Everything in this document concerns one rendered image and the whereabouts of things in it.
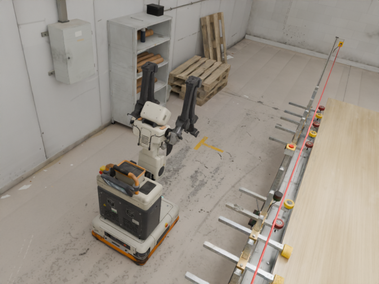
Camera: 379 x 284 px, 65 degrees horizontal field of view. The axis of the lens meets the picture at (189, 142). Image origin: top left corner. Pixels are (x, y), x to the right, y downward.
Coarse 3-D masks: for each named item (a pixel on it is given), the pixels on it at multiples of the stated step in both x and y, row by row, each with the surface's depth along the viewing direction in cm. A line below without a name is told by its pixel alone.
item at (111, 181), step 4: (104, 172) 241; (108, 172) 242; (104, 176) 232; (108, 176) 232; (104, 180) 239; (108, 180) 231; (112, 180) 230; (116, 180) 230; (108, 184) 244; (112, 184) 236; (116, 184) 228; (120, 184) 227; (124, 184) 227; (116, 188) 240; (120, 188) 232; (124, 188) 225; (128, 188) 228; (132, 188) 233; (136, 188) 232; (124, 192) 237; (128, 192) 231; (132, 196) 239
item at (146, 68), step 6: (144, 66) 251; (150, 66) 250; (144, 72) 251; (150, 72) 254; (144, 78) 253; (144, 84) 256; (144, 90) 258; (144, 96) 261; (138, 102) 265; (144, 102) 263
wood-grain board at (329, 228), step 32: (320, 128) 342; (352, 128) 350; (320, 160) 291; (352, 160) 297; (320, 192) 253; (352, 192) 258; (288, 224) 220; (320, 224) 224; (352, 224) 227; (320, 256) 200; (352, 256) 203
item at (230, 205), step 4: (228, 204) 235; (232, 204) 236; (232, 208) 234; (240, 212) 232; (244, 212) 230; (248, 212) 230; (248, 216) 230; (252, 216) 228; (256, 216) 228; (256, 220) 228; (264, 224) 226; (268, 224) 224
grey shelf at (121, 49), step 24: (120, 24) 367; (144, 24) 376; (168, 24) 434; (120, 48) 384; (144, 48) 392; (168, 48) 454; (120, 72) 404; (168, 72) 474; (120, 96) 426; (120, 120) 450
